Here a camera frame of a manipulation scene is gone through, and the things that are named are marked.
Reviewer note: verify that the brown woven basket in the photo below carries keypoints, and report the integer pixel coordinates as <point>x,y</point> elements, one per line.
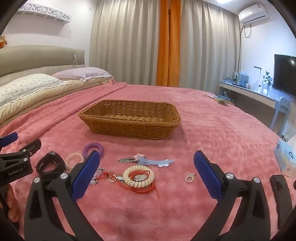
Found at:
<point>129,129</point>

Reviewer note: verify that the light blue chair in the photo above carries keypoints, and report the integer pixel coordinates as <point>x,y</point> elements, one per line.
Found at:
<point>283,104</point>

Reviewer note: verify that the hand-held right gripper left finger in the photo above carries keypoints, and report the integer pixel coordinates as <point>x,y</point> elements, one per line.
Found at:
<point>85,177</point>

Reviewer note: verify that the white air conditioner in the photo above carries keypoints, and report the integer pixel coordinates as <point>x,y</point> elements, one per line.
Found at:
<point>253,14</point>

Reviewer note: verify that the white wall desk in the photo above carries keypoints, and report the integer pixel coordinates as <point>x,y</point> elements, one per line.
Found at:
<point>249,92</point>

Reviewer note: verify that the white desk lamp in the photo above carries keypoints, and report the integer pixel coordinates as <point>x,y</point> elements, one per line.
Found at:
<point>258,74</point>

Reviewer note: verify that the black television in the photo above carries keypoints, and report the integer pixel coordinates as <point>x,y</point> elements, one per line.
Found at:
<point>285,74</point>

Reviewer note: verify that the colourful books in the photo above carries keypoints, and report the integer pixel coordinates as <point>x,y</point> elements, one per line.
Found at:
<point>219,99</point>

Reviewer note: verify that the person's left hand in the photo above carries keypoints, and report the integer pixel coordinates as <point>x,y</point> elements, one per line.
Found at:
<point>12,208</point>

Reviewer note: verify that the white flower vase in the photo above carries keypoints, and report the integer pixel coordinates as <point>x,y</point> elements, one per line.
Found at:
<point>267,87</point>

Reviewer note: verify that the grey curtain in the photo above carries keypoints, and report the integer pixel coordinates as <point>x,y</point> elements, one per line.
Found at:
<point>124,41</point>
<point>208,46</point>

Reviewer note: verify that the black smartwatch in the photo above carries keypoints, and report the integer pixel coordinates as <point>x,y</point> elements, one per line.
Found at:
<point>55,163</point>

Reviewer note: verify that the white blue tissue box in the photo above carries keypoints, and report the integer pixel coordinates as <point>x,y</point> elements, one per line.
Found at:
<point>285,155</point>

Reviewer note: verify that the orange curtain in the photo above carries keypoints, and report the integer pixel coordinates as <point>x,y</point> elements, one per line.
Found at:
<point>168,46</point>

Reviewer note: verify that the beige quilt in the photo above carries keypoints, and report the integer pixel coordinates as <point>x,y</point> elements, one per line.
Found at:
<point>69,89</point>

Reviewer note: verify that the silver square earring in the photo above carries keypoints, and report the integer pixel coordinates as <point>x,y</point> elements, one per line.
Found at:
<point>187,178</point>

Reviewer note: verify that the row of desk books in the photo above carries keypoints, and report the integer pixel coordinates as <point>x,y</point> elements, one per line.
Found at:
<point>241,80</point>

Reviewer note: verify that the light purple pillow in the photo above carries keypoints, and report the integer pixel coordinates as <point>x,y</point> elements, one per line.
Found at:
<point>85,72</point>

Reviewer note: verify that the beige padded headboard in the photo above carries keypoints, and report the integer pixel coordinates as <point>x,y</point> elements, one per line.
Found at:
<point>34,58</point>

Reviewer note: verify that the orange plush toy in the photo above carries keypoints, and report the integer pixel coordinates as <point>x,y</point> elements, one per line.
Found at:
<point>2,41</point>

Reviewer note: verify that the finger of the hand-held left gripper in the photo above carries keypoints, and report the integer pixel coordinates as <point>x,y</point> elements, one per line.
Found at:
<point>10,138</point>
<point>32,146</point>

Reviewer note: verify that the silver hair clip pink star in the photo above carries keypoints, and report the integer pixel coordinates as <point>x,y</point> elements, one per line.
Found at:
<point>127,159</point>

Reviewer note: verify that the light blue hair clip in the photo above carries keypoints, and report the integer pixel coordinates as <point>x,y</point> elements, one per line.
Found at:
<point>152,161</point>

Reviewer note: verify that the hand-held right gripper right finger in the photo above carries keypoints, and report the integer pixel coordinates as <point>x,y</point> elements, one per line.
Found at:
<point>207,177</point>

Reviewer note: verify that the pink fleece blanket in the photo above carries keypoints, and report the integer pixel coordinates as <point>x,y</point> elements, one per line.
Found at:
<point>208,139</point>

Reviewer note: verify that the white floral pillow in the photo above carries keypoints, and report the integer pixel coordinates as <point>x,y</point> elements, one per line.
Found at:
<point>30,85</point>

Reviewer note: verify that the gold clasp keyring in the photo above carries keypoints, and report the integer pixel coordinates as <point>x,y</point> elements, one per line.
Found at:
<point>112,179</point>

